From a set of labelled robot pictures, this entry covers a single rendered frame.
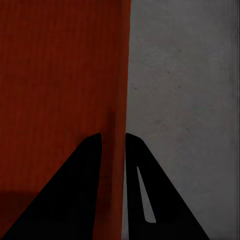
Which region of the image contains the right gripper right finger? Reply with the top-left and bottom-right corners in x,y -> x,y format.
125,133 -> 210,240

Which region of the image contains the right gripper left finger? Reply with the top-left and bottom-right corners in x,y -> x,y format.
1,133 -> 102,240

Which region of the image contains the storage box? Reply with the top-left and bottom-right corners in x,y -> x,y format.
0,0 -> 131,240

